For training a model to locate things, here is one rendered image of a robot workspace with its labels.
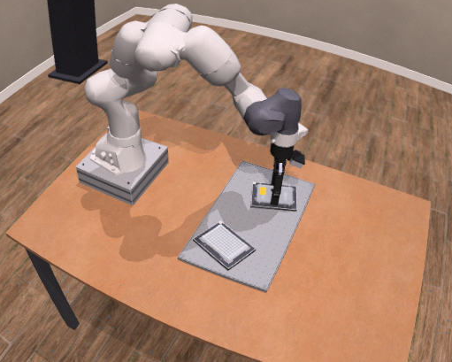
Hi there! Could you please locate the clear rectangular plastic lid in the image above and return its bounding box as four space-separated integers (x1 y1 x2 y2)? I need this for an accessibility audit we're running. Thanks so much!
257 184 293 205

